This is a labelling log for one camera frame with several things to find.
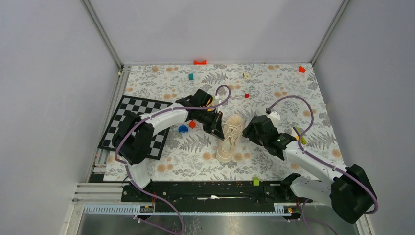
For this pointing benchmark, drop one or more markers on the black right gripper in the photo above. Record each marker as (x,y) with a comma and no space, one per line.
(247,130)

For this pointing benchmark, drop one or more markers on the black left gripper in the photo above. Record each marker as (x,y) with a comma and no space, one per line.
(215,127)

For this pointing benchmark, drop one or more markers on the beige sneaker with laces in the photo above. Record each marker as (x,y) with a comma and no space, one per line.
(233,129)

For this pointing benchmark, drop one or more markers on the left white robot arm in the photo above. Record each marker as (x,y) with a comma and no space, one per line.
(133,139)

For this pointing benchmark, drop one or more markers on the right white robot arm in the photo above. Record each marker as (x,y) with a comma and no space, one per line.
(347,190)

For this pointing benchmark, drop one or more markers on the red cube block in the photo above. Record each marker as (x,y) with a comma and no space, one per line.
(192,125)

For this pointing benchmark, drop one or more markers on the blue toy piece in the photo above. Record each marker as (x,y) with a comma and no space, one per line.
(183,129)

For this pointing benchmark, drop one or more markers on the floral patterned table mat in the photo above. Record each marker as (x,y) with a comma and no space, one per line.
(291,89)

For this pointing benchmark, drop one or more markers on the lime green cube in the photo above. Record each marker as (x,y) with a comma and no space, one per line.
(255,181)

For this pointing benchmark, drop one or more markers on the orange arch block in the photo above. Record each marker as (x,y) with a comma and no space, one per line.
(199,62)

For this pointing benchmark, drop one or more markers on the red wedge block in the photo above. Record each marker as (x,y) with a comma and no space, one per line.
(301,69)

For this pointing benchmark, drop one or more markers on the yellow triangular toy frame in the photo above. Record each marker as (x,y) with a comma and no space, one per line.
(211,103)

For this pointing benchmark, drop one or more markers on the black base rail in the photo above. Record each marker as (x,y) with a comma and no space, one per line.
(222,193)

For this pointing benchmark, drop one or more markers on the white slotted cable duct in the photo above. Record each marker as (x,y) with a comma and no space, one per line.
(272,209)

